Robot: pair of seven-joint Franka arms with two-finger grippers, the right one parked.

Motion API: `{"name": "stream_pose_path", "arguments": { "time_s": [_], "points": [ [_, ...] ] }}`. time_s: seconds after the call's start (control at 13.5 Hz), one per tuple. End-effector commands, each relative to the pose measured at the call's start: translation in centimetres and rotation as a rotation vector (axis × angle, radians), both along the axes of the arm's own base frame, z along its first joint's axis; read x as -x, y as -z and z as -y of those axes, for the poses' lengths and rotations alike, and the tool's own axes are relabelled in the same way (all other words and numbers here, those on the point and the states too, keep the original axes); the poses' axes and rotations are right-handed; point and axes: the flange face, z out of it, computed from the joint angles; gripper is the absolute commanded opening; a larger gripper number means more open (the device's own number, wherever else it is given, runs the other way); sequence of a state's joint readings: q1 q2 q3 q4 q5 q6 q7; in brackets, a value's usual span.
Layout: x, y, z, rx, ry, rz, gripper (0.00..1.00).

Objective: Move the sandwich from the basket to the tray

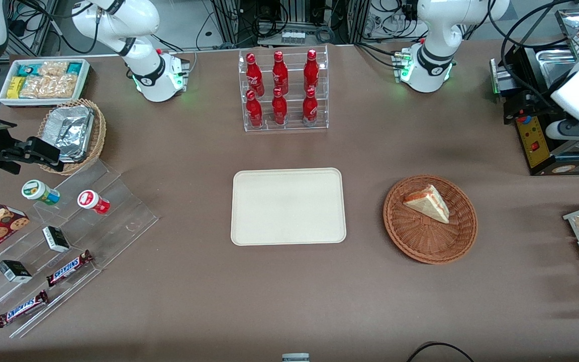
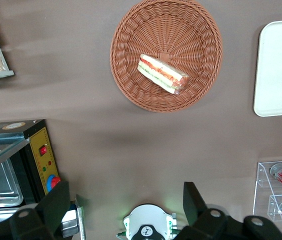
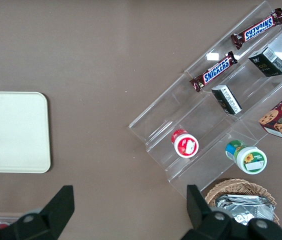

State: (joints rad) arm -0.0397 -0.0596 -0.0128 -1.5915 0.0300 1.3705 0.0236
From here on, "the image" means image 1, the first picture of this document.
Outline red soda bottle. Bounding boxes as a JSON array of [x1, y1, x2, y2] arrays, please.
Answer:
[[245, 90, 264, 128], [271, 87, 288, 126], [246, 53, 265, 97], [302, 87, 319, 126], [303, 49, 320, 92], [272, 50, 290, 95]]

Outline yellow snack packet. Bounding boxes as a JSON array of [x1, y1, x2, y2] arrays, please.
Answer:
[[7, 76, 27, 100]]

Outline black food warmer machine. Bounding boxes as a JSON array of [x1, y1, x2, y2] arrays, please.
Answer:
[[490, 7, 579, 177]]

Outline black curved cable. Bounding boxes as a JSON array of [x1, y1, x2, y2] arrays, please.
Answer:
[[406, 341, 475, 362]]

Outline triangular sandwich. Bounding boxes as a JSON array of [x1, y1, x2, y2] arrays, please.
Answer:
[[403, 185, 450, 224]]

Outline beige rectangular tray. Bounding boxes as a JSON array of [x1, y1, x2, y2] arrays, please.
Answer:
[[231, 168, 347, 246]]

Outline light wicker basket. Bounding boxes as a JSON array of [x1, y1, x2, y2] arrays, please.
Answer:
[[37, 98, 107, 176]]

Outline clear acrylic stepped display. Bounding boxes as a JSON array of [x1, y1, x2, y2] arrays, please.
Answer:
[[0, 159, 159, 339]]

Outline round brown wicker basket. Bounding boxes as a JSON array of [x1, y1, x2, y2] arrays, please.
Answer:
[[383, 174, 478, 265]]

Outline large clear cracker bag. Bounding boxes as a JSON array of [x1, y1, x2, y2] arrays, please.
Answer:
[[20, 74, 77, 99]]

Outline small black box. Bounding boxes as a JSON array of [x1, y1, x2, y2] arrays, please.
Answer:
[[0, 259, 33, 284], [42, 226, 71, 253]]

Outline red lid cup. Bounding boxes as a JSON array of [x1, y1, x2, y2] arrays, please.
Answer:
[[77, 189, 111, 215]]

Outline white plastic snack bin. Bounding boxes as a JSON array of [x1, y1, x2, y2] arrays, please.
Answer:
[[0, 58, 91, 108]]

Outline Snickers chocolate bar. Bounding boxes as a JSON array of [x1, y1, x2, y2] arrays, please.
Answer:
[[0, 290, 49, 329], [45, 249, 94, 288]]

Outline green lid cup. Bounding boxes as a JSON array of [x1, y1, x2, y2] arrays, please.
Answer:
[[21, 179, 61, 206]]

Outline small clear cracker bag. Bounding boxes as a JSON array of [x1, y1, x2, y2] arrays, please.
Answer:
[[38, 61, 69, 77]]

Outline clear acrylic bottle rack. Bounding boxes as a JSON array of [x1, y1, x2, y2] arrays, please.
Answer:
[[238, 45, 330, 133]]

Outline silver foil container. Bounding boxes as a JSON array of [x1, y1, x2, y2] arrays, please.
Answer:
[[43, 105, 95, 163]]

